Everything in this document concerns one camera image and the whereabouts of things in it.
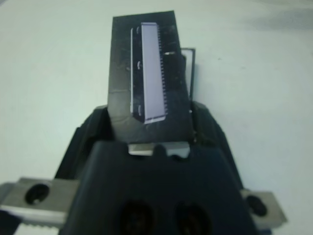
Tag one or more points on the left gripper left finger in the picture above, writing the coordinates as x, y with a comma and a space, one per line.
83, 147

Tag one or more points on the black printed box lid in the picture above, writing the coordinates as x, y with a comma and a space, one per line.
122, 73

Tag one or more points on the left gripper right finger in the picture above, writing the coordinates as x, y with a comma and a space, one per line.
210, 132

